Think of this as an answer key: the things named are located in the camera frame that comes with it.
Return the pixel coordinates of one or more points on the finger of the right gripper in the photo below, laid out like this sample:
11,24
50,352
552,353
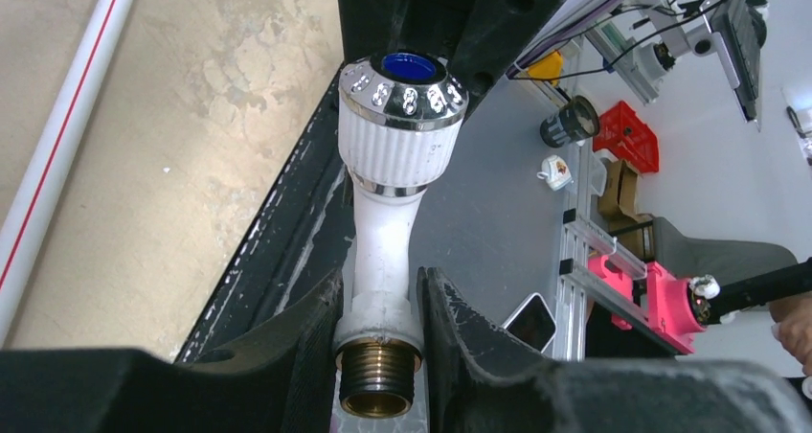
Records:
478,39

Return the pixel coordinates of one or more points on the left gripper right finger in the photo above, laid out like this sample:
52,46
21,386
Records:
483,379

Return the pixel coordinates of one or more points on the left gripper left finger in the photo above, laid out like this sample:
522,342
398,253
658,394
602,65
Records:
277,377

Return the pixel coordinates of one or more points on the white water faucet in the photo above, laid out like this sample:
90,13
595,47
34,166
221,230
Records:
400,115

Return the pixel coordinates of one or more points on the smartphone white case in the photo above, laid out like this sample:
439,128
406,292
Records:
532,322

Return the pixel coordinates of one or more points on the yellow object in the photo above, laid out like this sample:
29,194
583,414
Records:
548,68

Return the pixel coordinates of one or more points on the black round container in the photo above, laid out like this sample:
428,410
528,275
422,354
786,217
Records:
575,121

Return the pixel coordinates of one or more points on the white teacup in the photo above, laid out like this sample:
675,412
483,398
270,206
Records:
555,172

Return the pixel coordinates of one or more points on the red plastic crate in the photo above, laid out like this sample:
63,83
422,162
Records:
628,138

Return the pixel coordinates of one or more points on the pink device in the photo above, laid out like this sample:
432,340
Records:
674,309

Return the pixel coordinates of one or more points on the cardboard box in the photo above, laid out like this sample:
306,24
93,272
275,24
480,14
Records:
618,208

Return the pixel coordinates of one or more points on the person with glasses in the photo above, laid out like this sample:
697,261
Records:
792,329

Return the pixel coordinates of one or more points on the aluminium rail frame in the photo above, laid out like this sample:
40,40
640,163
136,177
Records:
576,283

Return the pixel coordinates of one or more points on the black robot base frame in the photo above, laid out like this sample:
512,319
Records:
300,232

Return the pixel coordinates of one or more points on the white pipe frame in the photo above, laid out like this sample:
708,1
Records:
38,194

